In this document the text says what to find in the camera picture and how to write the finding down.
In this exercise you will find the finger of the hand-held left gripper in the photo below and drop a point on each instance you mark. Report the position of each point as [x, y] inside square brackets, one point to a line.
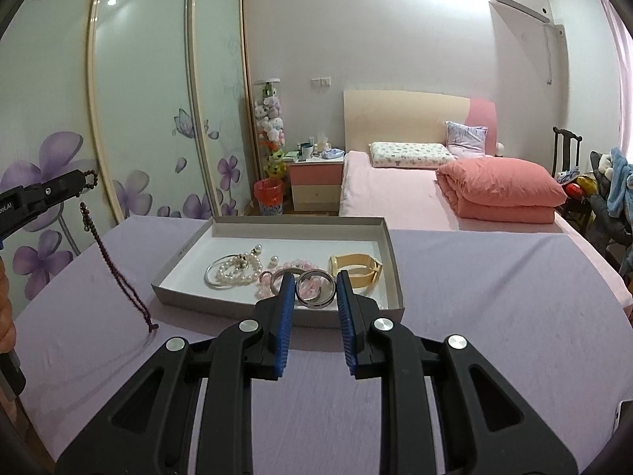
[64, 188]

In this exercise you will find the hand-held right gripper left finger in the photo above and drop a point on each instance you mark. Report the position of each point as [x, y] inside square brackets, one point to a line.
[287, 326]

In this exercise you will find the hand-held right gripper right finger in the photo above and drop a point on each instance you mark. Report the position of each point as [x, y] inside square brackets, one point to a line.
[344, 326]

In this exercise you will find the dark red bead strand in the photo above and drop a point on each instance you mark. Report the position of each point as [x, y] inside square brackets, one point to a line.
[91, 174]

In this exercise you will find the thin silver bangle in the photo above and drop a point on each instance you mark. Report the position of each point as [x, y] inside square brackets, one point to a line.
[217, 283]

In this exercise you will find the shallow grey cardboard box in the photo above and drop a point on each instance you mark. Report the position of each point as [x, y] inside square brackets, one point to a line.
[232, 245]

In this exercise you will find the person's left hand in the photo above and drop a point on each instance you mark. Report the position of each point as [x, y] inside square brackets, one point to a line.
[5, 307]

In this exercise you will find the small silver earring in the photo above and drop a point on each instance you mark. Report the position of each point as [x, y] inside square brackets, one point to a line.
[257, 249]

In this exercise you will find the floral sliding-door wardrobe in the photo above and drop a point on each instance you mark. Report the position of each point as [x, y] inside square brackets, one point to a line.
[143, 84]

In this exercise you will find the red trash bin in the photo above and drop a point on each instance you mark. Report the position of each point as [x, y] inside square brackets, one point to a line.
[269, 193]

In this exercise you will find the pink and beige nightstand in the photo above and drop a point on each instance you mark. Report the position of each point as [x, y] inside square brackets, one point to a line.
[316, 178]

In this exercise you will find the lilac tablecloth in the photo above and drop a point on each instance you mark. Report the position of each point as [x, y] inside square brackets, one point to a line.
[494, 297]

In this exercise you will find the white mug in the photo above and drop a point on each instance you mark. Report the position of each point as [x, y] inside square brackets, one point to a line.
[306, 151]

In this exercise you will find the tissue box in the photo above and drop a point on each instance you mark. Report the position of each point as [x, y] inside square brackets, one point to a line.
[324, 146]

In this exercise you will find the white patterned pillow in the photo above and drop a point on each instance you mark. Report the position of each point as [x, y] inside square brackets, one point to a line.
[410, 154]

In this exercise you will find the folded pink duvet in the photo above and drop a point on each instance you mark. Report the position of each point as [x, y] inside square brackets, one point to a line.
[499, 188]

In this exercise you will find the column of plush toys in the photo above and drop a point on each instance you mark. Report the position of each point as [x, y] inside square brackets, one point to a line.
[269, 118]

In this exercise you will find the bed with beige headboard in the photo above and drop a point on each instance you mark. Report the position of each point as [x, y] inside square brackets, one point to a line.
[395, 118]

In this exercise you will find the purple patterned pillow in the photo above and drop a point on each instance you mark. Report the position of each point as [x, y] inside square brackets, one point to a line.
[467, 136]

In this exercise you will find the colourful toys on chair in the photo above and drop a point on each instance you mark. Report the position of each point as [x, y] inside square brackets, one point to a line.
[573, 190]

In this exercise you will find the dark wooden chair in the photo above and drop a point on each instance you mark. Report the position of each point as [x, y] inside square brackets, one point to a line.
[561, 148]

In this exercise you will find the dark grey garment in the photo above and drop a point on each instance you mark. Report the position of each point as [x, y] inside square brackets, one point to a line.
[601, 208]

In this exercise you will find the blue fleece garment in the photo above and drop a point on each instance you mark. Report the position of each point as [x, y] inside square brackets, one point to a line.
[618, 183]

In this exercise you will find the white air conditioner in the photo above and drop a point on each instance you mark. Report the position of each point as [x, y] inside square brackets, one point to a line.
[519, 5]

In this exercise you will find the pink curtain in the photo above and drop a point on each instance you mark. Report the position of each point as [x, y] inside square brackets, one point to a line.
[623, 59]

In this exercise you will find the wall socket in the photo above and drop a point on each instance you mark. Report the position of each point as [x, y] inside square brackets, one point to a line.
[321, 81]

